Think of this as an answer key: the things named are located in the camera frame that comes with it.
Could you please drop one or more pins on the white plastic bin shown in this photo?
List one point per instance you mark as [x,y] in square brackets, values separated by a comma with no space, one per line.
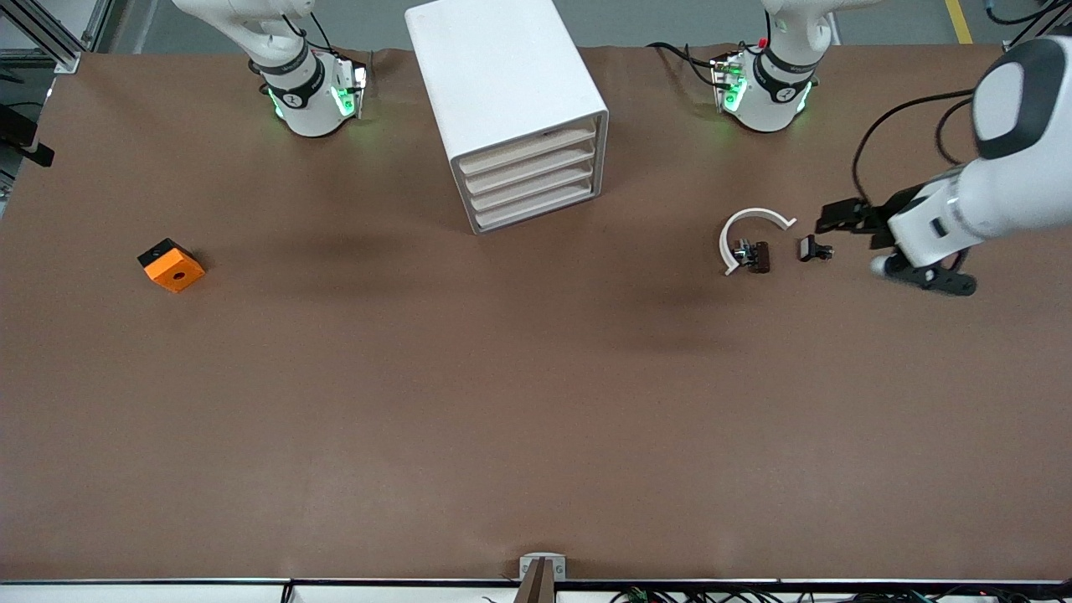
[528,150]

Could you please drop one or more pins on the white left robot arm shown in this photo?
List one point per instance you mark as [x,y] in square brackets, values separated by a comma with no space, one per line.
[1013,201]

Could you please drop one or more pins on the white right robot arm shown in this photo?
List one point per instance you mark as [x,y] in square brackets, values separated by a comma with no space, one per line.
[310,117]

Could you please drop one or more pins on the aluminium frame profile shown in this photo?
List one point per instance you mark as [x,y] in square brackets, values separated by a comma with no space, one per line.
[1034,25]
[50,42]

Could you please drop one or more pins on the small black electrical component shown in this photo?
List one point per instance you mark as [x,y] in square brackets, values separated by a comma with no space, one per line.
[808,248]

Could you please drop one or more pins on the orange and black button box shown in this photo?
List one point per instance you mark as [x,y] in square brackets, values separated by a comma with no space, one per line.
[176,272]

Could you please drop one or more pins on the white curved plastic arc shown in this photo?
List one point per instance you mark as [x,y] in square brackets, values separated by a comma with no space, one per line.
[754,212]

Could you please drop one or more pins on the white drawer cabinet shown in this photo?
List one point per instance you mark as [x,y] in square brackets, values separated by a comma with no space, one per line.
[494,75]

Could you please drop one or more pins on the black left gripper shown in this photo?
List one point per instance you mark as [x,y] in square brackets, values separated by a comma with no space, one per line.
[893,208]

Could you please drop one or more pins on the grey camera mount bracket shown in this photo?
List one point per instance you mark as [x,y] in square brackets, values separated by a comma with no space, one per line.
[542,578]

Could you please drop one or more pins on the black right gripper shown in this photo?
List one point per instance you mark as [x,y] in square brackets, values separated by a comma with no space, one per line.
[43,155]

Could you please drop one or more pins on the dark brown electrical component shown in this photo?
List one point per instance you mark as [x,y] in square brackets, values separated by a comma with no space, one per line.
[760,256]

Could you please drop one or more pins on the cream cabinet drawer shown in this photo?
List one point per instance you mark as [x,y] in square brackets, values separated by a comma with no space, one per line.
[528,169]
[528,207]
[528,188]

